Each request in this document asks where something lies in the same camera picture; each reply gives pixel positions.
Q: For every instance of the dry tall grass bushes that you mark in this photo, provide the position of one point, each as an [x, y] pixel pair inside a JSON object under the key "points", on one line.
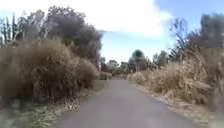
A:
{"points": [[181, 78], [43, 71]]}

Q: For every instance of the dry grass verge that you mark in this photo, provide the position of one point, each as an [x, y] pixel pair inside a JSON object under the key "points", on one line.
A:
{"points": [[186, 108], [36, 115]]}

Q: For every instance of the row of dark trees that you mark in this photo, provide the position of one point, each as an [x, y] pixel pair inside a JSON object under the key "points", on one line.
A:
{"points": [[71, 31]]}

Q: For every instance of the distant trees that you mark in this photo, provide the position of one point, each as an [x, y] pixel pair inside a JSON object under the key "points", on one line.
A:
{"points": [[135, 61]]}

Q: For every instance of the grey asphalt path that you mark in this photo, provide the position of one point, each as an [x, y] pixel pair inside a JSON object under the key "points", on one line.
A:
{"points": [[121, 106]]}

